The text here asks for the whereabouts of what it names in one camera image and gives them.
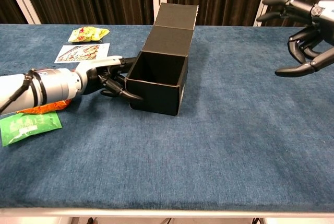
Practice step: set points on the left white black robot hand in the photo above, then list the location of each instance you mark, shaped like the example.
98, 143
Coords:
91, 72

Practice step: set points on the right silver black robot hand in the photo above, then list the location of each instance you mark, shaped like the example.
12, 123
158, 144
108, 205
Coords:
321, 12

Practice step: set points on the black box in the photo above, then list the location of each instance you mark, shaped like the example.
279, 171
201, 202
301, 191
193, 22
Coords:
156, 98

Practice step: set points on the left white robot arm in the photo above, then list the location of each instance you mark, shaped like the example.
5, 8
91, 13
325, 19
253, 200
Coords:
52, 83

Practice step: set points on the blue carpeted table top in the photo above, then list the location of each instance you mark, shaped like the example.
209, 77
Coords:
208, 143

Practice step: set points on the printed picture card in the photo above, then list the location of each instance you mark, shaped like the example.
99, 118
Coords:
81, 53

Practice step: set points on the yellow green snack bag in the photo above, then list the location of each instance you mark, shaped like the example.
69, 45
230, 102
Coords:
87, 34

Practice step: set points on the orange white snack bag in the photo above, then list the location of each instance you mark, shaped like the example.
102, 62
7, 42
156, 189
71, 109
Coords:
52, 107

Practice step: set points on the green sachet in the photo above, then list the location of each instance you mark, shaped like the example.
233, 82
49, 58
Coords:
28, 127

